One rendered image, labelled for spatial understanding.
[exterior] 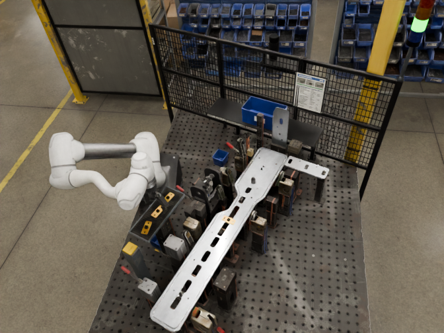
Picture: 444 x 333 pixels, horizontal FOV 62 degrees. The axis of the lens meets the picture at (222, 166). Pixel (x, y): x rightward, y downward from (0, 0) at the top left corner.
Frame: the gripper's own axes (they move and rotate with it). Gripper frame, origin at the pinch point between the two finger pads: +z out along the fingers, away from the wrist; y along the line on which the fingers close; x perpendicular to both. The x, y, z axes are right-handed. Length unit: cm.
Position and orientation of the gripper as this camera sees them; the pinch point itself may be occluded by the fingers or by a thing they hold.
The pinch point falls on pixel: (156, 205)
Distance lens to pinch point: 214.4
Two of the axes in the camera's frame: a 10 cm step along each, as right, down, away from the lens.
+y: 8.3, 3.8, -4.2
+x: 5.6, -6.4, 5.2
